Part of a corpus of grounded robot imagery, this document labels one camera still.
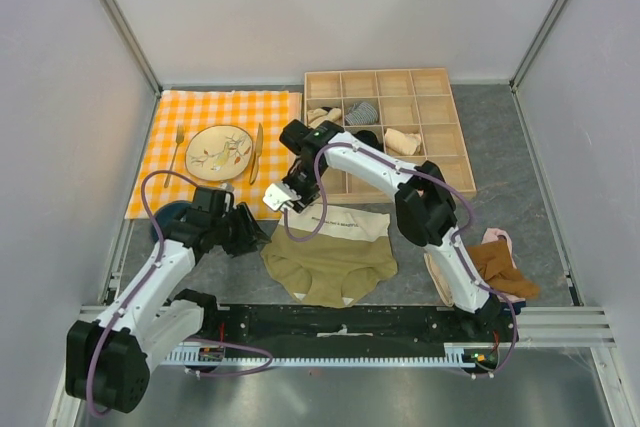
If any floral ceramic plate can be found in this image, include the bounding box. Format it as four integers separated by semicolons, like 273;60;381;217
185;125;254;182

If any grey slotted cable duct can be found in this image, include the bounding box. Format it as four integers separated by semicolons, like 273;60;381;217
161;342;499;371

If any aluminium frame post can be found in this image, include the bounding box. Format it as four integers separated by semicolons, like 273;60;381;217
99;0;163;98
508;0;601;93

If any blue ceramic bowl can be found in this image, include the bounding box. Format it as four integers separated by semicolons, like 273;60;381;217
154;200;191;238

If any olive green white-band underwear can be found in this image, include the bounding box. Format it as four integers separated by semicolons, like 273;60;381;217
261;204;398;309

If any rolled beige black underwear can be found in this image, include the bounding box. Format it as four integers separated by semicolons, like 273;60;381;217
306;107;342;129

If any brown orange underwear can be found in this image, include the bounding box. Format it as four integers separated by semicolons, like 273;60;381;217
467;243;540;299

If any rolled grey striped underwear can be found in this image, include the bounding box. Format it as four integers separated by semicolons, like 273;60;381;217
344;101;379;126

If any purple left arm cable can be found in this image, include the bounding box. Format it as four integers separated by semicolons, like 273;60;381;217
87;169;275;417

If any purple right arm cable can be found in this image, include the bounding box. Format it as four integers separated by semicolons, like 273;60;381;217
282;142;521;381

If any right aluminium frame post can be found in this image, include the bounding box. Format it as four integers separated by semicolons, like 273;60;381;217
508;0;601;93

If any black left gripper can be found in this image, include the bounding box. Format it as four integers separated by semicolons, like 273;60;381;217
210;202;270;258

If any pink underwear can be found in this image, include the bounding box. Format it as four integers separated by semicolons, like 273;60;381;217
482;228;517;269

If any beige cream underwear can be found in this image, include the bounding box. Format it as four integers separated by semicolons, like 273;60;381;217
424;253;454;307

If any gold knife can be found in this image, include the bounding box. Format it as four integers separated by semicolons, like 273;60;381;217
249;124;264;185

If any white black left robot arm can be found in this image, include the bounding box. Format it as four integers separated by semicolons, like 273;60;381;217
65;187;270;417

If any left aluminium frame post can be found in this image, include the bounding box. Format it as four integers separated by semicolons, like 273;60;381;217
99;0;163;98

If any gold fork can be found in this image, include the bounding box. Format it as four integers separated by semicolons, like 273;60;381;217
163;124;185;188

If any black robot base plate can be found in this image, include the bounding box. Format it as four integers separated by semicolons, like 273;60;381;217
196;304;513;359

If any orange white checkered tablecloth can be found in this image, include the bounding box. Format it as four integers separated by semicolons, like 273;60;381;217
125;90;301;220

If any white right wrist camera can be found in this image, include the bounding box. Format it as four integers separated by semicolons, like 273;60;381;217
263;181;300;212

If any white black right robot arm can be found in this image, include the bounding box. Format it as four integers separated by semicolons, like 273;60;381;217
263;120;501;341

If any rolled cream underwear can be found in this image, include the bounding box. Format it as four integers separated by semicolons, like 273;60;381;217
384;128;422;156

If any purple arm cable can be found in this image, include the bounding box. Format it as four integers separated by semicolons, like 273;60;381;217
87;169;275;417
282;142;521;381

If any wooden compartment organizer box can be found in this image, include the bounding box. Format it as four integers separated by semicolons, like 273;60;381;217
303;67;477;199

